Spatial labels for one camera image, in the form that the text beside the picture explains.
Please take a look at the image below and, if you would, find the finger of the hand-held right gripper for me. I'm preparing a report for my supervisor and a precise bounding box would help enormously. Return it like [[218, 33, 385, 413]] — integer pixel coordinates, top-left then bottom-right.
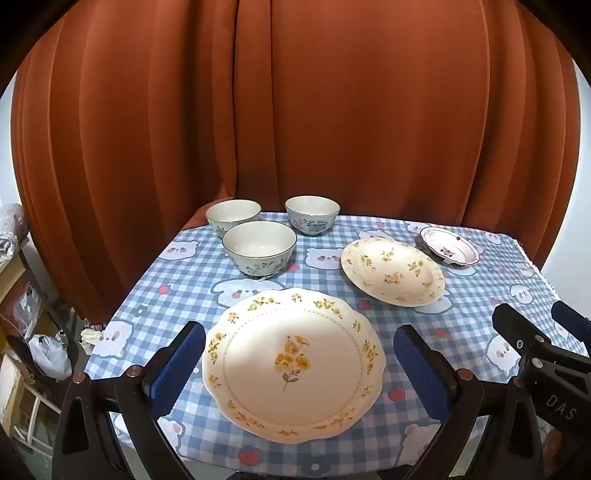
[[551, 301, 591, 344], [492, 303, 591, 370]]

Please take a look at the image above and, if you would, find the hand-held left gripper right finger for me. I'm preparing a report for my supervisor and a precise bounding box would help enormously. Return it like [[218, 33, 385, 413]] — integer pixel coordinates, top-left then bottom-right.
[[392, 324, 544, 480]]

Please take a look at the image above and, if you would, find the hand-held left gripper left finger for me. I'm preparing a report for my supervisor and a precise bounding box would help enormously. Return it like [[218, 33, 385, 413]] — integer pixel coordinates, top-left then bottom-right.
[[52, 320, 207, 480]]

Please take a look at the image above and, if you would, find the red trim scalloped plate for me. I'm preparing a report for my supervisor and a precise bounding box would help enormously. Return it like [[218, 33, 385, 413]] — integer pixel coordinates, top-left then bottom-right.
[[419, 226, 481, 267]]

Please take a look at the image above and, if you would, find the round yellow floral plate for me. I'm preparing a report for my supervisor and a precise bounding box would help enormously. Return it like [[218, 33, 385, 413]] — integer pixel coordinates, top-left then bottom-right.
[[341, 238, 446, 307]]

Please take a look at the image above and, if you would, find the scalloped yellow floral plate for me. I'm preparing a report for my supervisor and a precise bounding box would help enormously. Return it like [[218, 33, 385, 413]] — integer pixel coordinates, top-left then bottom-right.
[[202, 287, 386, 445]]

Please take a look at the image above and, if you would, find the green leaf ceramic bowl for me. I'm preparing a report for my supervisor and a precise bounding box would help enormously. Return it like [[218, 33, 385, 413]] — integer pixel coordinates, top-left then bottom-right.
[[222, 221, 297, 278], [205, 199, 262, 238]]

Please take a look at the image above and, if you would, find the blue pattern ceramic bowl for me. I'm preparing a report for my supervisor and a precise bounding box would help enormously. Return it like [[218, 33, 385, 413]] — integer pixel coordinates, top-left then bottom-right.
[[285, 196, 341, 236]]

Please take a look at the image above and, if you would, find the blue checkered bear tablecloth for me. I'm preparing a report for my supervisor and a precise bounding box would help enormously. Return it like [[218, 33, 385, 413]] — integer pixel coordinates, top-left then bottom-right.
[[83, 210, 591, 474]]

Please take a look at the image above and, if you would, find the crumpled white tissue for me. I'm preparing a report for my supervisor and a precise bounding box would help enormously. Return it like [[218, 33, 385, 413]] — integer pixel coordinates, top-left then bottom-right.
[[79, 327, 106, 356]]

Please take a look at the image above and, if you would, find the white plastic bag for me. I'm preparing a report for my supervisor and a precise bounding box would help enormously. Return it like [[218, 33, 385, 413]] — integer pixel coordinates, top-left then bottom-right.
[[28, 335, 73, 380]]

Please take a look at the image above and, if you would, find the wooden shelf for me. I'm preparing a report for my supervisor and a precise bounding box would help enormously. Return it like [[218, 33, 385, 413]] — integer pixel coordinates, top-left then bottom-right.
[[0, 231, 81, 444]]

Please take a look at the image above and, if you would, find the plastic wrapped bundle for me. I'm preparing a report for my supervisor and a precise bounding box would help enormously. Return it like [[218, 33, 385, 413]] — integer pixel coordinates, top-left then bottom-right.
[[0, 203, 29, 264]]

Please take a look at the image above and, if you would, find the orange curtain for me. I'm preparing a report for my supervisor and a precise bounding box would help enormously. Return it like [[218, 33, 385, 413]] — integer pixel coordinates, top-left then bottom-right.
[[10, 0, 581, 324]]

